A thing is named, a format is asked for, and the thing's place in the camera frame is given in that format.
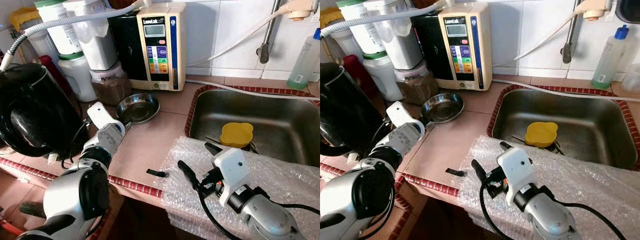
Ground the yellow plastic bowl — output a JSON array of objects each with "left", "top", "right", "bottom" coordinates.
[
  {"left": 523, "top": 121, "right": 559, "bottom": 149},
  {"left": 219, "top": 122, "right": 255, "bottom": 150}
]

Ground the steel utensil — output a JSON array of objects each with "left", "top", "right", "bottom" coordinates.
[
  {"left": 204, "top": 133, "right": 260, "bottom": 155},
  {"left": 510, "top": 134, "right": 565, "bottom": 156}
]

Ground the clear bubble wrap sheet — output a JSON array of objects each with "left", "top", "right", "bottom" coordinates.
[
  {"left": 457, "top": 134, "right": 640, "bottom": 240},
  {"left": 157, "top": 135, "right": 321, "bottom": 240}
]

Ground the beige water ionizer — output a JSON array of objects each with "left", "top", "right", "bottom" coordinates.
[
  {"left": 135, "top": 2, "right": 187, "bottom": 93},
  {"left": 438, "top": 2, "right": 494, "bottom": 92}
]

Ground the brown filled jar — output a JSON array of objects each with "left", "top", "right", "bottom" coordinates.
[
  {"left": 394, "top": 60, "right": 439, "bottom": 106},
  {"left": 89, "top": 62, "right": 133, "bottom": 106}
]

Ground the clear soap bottle blue cap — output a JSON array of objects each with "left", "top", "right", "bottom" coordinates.
[
  {"left": 590, "top": 24, "right": 631, "bottom": 91},
  {"left": 286, "top": 27, "right": 321, "bottom": 91}
]

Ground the steel tap pipe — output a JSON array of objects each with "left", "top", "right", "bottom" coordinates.
[
  {"left": 560, "top": 0, "right": 589, "bottom": 65},
  {"left": 256, "top": 0, "right": 284, "bottom": 65}
]

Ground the white canister green lid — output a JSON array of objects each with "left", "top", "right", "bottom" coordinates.
[
  {"left": 56, "top": 51, "right": 97, "bottom": 103},
  {"left": 362, "top": 51, "right": 404, "bottom": 103}
]

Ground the black electric kettle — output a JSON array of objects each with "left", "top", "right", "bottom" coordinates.
[
  {"left": 0, "top": 62, "right": 84, "bottom": 159},
  {"left": 320, "top": 62, "right": 384, "bottom": 157}
]

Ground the small clear bottle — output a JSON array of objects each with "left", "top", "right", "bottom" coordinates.
[{"left": 619, "top": 62, "right": 640, "bottom": 94}]

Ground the red plastic container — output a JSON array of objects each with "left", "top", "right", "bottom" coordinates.
[
  {"left": 342, "top": 53, "right": 374, "bottom": 99},
  {"left": 37, "top": 53, "right": 66, "bottom": 96}
]

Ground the dark green cylinder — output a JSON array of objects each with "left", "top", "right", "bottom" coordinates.
[{"left": 18, "top": 199, "right": 49, "bottom": 219}]

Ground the beige tap diverter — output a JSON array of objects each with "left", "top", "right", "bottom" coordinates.
[
  {"left": 284, "top": 0, "right": 317, "bottom": 22},
  {"left": 574, "top": 0, "right": 611, "bottom": 22}
]

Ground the white plastic container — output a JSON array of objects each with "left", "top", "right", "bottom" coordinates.
[
  {"left": 22, "top": 27, "right": 61, "bottom": 66},
  {"left": 327, "top": 27, "right": 366, "bottom": 64}
]

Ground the yellow cloth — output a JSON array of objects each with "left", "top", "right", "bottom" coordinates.
[
  {"left": 320, "top": 6, "right": 346, "bottom": 30},
  {"left": 9, "top": 6, "right": 42, "bottom": 32}
]

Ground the white labelled bottle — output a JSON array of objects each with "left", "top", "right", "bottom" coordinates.
[
  {"left": 336, "top": 0, "right": 386, "bottom": 55},
  {"left": 33, "top": 0, "right": 81, "bottom": 55}
]

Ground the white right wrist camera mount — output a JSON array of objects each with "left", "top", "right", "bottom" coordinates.
[
  {"left": 212, "top": 147, "right": 251, "bottom": 194},
  {"left": 496, "top": 146, "right": 532, "bottom": 194}
]

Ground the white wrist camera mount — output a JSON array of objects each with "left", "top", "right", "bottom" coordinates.
[
  {"left": 385, "top": 100, "right": 424, "bottom": 130},
  {"left": 496, "top": 146, "right": 532, "bottom": 194},
  {"left": 212, "top": 147, "right": 251, "bottom": 194},
  {"left": 87, "top": 101, "right": 126, "bottom": 131}
]

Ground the thin white drain hose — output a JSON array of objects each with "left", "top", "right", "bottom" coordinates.
[
  {"left": 492, "top": 77, "right": 640, "bottom": 99},
  {"left": 184, "top": 77, "right": 321, "bottom": 101}
]

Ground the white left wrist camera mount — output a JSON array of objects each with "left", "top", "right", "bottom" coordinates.
[
  {"left": 385, "top": 100, "right": 424, "bottom": 130},
  {"left": 87, "top": 101, "right": 126, "bottom": 131}
]

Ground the white tap hose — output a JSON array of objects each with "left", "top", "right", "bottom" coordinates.
[
  {"left": 185, "top": 7, "right": 294, "bottom": 69},
  {"left": 492, "top": 7, "right": 584, "bottom": 69}
]

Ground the black wall fixture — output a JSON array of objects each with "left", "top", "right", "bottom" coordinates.
[{"left": 615, "top": 0, "right": 640, "bottom": 25}]

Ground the red rubber hose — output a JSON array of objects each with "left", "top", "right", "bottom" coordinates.
[{"left": 0, "top": 218, "right": 26, "bottom": 239}]

